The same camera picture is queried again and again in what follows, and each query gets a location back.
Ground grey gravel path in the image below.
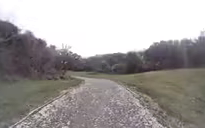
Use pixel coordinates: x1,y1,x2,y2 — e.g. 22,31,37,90
10,76,168,128

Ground wood of dark trees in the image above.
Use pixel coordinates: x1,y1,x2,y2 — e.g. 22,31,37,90
0,12,205,82

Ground open grass field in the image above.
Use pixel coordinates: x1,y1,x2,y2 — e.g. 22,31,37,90
69,67,205,128

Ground grass verge with weeds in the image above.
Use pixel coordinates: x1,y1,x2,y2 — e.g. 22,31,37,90
0,77,85,128

